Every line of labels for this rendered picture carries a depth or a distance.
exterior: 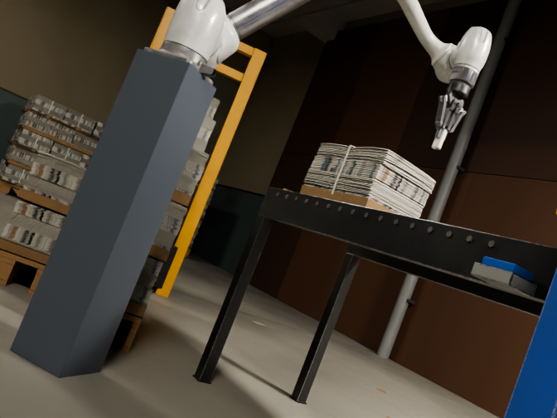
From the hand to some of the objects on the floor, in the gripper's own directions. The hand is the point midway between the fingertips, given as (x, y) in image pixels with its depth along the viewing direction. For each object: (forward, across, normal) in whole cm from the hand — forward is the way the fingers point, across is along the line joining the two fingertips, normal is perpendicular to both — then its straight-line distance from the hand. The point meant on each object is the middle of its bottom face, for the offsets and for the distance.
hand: (439, 138), depth 190 cm
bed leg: (+113, +20, -53) cm, 126 cm away
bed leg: (+113, -30, -53) cm, 128 cm away
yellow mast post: (+114, +32, -246) cm, 273 cm away
